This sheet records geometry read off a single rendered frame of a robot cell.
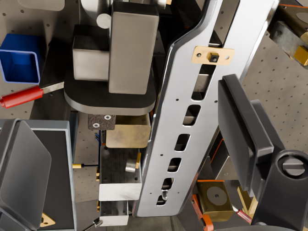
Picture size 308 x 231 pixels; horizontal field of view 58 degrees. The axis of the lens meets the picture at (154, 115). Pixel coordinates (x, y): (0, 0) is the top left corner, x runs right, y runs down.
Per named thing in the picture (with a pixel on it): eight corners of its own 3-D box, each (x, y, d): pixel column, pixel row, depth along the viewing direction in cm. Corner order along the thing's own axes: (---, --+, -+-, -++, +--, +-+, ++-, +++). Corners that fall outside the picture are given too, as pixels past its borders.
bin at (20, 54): (46, 67, 88) (41, 84, 81) (12, 64, 86) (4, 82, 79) (41, 35, 80) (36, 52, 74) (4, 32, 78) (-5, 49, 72)
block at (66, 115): (77, 72, 91) (60, 197, 59) (51, 71, 89) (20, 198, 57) (76, 45, 84) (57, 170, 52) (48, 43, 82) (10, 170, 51)
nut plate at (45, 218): (56, 222, 64) (55, 227, 63) (41, 226, 64) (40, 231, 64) (35, 206, 58) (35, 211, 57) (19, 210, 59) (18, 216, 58)
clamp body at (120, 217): (123, 141, 118) (126, 225, 92) (94, 140, 116) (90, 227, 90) (124, 129, 113) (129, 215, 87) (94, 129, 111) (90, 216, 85)
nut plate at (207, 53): (235, 49, 55) (237, 52, 55) (228, 64, 58) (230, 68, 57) (195, 45, 54) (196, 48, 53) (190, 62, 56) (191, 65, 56)
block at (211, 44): (189, 4, 79) (217, 61, 58) (165, 1, 77) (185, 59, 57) (192, -11, 76) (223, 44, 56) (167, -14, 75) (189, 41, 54)
